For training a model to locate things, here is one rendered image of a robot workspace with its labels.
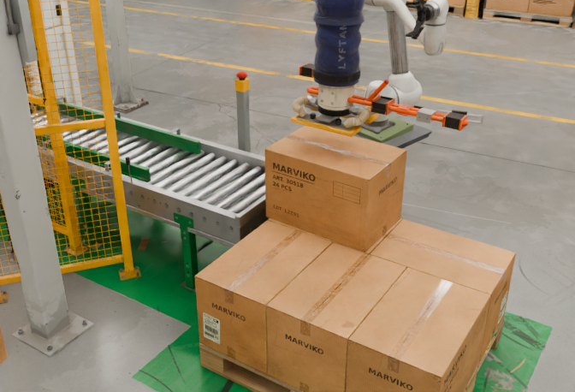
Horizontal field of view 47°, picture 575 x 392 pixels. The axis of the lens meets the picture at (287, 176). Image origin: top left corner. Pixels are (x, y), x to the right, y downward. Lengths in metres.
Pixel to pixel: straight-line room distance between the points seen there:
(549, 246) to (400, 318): 1.92
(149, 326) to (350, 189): 1.35
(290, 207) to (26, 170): 1.28
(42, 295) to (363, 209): 1.67
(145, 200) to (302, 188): 1.00
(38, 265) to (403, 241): 1.81
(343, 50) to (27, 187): 1.60
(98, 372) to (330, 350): 1.24
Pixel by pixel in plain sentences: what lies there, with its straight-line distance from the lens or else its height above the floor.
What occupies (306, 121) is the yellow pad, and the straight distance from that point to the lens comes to 3.21.
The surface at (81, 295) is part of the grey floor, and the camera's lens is 4.04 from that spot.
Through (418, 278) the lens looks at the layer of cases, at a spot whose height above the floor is 0.54.
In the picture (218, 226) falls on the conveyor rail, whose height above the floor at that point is 0.51.
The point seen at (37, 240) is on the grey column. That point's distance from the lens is 3.45.
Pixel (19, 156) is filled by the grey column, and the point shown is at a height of 1.05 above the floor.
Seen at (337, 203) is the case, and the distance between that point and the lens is 3.21.
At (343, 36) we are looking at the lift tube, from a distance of 3.05.
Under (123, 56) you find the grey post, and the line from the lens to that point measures 6.56.
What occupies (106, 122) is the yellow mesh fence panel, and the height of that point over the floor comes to 1.00.
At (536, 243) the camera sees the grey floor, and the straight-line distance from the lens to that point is 4.60.
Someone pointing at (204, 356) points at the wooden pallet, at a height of 0.07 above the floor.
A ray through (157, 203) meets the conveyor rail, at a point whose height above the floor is 0.52.
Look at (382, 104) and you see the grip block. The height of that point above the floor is 1.25.
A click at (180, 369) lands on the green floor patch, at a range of 3.45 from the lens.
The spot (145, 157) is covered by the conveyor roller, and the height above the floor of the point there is 0.53.
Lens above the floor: 2.34
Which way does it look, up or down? 27 degrees down
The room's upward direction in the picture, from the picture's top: straight up
